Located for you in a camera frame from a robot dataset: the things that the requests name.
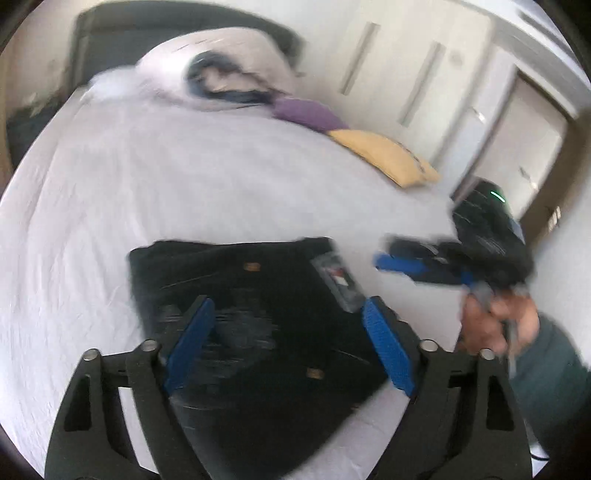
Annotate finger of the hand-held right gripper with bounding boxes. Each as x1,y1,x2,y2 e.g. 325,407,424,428
375,254,474,284
385,236,455,264

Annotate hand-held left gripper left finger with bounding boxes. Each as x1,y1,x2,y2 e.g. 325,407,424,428
45,295,216,480

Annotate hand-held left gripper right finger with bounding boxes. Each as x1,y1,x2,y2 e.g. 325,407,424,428
362,295,539,480

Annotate black pants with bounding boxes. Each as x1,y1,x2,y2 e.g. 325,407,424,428
128,237,389,478

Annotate person's right forearm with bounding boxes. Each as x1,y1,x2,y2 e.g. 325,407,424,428
508,314,591,462

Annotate person's right hand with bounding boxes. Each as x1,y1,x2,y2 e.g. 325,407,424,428
459,293,541,355

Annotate yellow cushion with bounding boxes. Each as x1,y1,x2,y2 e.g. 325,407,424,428
329,129,439,188

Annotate white door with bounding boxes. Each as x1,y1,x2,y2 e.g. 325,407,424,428
455,71,578,222

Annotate bed with white sheet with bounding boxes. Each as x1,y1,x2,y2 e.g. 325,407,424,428
0,83,467,480

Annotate purple cushion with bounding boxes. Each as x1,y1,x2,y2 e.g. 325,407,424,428
272,98,349,133

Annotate white wardrobe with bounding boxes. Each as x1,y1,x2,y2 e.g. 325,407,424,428
295,0,522,199

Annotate white pillow with dark print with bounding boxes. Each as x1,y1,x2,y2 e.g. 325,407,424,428
139,28,301,108

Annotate grey upholstered headboard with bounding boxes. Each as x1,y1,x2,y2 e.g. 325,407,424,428
69,4,305,86

